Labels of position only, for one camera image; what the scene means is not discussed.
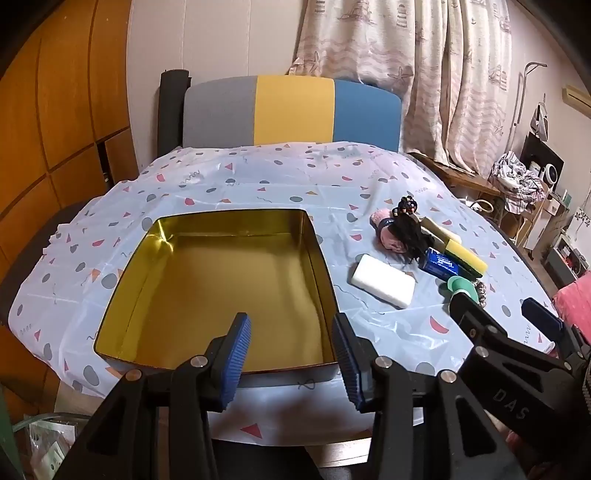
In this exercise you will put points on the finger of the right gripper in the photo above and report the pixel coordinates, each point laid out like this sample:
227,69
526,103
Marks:
545,321
471,318

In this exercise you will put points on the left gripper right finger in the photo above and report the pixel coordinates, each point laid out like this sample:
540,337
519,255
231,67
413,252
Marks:
355,356

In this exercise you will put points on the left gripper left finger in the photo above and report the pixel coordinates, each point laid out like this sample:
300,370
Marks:
226,358

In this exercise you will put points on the green capped small bottle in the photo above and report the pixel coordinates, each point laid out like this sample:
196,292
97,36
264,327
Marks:
458,284

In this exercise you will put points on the yellow green sponge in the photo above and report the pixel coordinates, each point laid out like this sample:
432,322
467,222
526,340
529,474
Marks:
466,258

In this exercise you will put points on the blue tempo tissue pack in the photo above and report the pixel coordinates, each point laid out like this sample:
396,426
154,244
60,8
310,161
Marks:
439,265

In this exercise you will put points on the white sponge block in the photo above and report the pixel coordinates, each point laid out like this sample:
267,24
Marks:
383,281

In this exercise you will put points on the black hair wig piece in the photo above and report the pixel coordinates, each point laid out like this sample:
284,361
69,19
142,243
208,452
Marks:
409,231

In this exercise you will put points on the pink towel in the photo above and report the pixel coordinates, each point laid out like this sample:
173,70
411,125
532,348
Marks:
382,220

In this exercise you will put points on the pink cushion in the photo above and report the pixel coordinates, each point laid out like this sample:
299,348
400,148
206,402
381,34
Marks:
573,304

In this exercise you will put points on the patterned scrunchie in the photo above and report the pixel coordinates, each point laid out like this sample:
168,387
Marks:
481,290

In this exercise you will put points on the gold metal tin tray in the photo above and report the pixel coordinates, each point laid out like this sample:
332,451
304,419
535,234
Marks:
191,274

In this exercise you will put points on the patterned plastic tablecloth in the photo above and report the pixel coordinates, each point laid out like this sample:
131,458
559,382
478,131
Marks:
59,308

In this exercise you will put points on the wooden side table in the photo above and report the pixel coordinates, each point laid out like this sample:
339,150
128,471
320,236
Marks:
460,182

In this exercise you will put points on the pile of clothes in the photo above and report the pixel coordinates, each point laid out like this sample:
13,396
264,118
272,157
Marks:
521,188

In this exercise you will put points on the plastic bag on floor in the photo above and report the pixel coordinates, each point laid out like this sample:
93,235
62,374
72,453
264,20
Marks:
50,435

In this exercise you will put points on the grey yellow blue chair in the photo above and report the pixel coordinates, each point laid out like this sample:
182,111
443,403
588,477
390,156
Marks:
273,109

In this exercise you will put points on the wooden cabinet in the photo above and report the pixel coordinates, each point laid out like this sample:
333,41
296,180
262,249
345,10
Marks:
63,94

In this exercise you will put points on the pink patterned curtain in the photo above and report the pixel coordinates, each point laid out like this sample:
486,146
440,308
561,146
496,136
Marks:
448,60

